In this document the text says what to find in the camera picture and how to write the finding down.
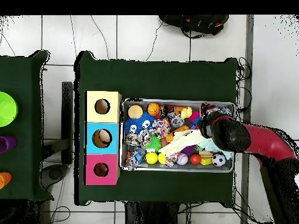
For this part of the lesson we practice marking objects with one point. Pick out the shallow clear mesh bin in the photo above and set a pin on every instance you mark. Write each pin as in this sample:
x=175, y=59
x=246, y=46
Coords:
x=151, y=168

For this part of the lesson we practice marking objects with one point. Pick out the mint green waffle cloth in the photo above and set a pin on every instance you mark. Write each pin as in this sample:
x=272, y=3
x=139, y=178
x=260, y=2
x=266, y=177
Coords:
x=210, y=144

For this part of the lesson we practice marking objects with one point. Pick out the tan round foam disc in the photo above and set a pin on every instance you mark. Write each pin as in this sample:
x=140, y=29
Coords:
x=135, y=111

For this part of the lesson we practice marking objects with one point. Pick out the blue fuzzy monster toy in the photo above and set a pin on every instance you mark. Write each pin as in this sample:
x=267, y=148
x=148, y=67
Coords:
x=137, y=123

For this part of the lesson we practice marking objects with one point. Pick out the purple cup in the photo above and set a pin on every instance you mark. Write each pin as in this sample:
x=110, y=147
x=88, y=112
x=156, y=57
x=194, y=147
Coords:
x=8, y=144

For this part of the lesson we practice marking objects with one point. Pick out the wooden box with three holes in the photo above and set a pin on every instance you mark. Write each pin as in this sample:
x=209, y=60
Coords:
x=91, y=116

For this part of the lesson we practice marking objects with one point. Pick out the dark green table cloth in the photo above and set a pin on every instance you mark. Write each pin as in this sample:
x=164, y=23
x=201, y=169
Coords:
x=23, y=151
x=151, y=81

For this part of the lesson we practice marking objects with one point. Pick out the small soccer ball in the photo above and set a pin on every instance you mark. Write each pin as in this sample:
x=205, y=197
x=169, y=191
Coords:
x=218, y=159

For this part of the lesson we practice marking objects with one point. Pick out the green spiky ball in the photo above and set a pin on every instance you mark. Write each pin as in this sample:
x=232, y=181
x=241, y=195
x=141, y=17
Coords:
x=151, y=144

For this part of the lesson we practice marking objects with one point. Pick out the orange toy basketball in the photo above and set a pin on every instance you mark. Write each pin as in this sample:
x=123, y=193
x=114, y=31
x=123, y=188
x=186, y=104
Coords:
x=153, y=109

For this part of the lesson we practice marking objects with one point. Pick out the cream waffle cloth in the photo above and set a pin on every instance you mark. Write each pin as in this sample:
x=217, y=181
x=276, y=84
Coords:
x=184, y=141

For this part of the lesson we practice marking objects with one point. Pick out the yellow ball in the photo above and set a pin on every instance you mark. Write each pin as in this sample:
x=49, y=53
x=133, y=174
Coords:
x=161, y=158
x=151, y=158

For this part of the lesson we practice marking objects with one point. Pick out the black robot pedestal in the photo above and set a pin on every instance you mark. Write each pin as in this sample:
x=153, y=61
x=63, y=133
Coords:
x=149, y=214

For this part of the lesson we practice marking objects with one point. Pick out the purple spiky ball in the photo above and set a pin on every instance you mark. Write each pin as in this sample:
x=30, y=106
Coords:
x=188, y=149

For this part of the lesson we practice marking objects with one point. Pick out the orange plastic building block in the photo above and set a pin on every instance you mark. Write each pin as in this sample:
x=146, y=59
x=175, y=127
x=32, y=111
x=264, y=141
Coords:
x=177, y=133

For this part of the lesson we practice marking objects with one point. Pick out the orange cup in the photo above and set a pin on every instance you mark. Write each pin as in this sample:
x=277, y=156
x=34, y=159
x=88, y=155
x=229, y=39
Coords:
x=4, y=179

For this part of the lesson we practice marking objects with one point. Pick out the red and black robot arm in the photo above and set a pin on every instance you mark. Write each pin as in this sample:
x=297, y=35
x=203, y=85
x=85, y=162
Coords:
x=264, y=142

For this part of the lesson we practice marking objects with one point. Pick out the lime green bowl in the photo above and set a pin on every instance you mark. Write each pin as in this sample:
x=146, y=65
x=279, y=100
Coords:
x=7, y=109

